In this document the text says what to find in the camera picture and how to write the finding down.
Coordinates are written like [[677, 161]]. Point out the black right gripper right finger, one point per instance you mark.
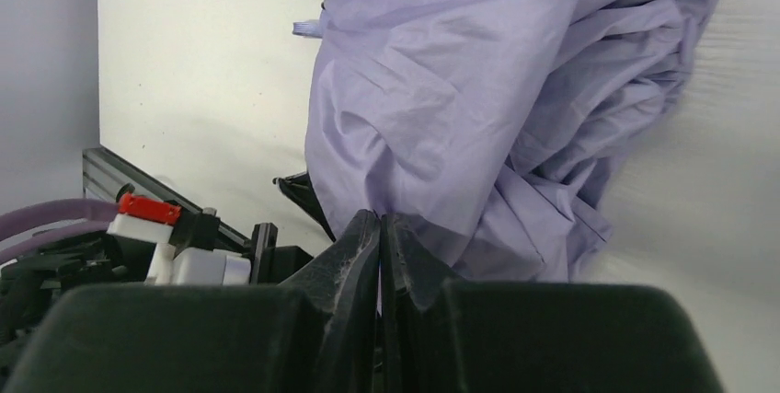
[[443, 333]]

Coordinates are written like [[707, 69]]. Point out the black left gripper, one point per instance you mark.
[[271, 263]]

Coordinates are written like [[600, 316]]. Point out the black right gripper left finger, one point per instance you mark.
[[314, 332]]

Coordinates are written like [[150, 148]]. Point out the lavender folding umbrella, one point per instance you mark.
[[492, 126]]

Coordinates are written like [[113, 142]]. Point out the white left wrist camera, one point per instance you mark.
[[186, 251]]

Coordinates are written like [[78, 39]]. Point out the aluminium frame rail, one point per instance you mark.
[[107, 176]]

